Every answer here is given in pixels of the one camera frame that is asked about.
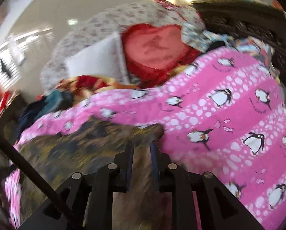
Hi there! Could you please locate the dark floral patterned garment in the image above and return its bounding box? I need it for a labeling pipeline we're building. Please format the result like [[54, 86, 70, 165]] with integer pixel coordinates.
[[19, 117, 164, 229]]

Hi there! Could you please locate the dark blue teal clothes pile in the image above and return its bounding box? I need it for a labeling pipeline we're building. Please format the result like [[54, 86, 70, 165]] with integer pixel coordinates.
[[17, 89, 74, 138]]

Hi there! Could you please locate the pink penguin quilt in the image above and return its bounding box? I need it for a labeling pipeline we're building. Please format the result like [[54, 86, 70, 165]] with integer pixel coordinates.
[[14, 47, 286, 229]]

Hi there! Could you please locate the red yellow floral blanket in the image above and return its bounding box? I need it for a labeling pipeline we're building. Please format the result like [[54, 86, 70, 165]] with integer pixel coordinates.
[[55, 75, 138, 97]]

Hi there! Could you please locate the red box on table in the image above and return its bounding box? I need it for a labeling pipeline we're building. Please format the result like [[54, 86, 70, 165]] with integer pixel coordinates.
[[0, 90, 19, 116]]

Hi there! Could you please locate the white square pillow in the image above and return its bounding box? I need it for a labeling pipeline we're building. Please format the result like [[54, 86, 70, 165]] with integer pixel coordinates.
[[64, 32, 130, 85]]

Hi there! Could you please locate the red heart-shaped cushion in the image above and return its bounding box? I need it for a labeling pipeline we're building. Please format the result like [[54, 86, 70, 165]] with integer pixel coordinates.
[[121, 23, 201, 88]]

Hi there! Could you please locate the blue white patterned cloth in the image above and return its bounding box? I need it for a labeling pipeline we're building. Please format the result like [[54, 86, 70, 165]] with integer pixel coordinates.
[[181, 22, 275, 66]]

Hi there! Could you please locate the floral bedding pile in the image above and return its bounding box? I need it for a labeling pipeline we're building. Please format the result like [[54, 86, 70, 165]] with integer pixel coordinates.
[[40, 1, 205, 92]]

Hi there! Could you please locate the dark carved wooden headboard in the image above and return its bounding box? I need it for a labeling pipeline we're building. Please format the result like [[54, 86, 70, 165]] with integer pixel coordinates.
[[191, 0, 286, 88]]

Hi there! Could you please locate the dark cloth hanging on wall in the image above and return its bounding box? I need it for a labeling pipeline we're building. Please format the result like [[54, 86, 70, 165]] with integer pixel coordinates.
[[0, 59, 12, 79]]

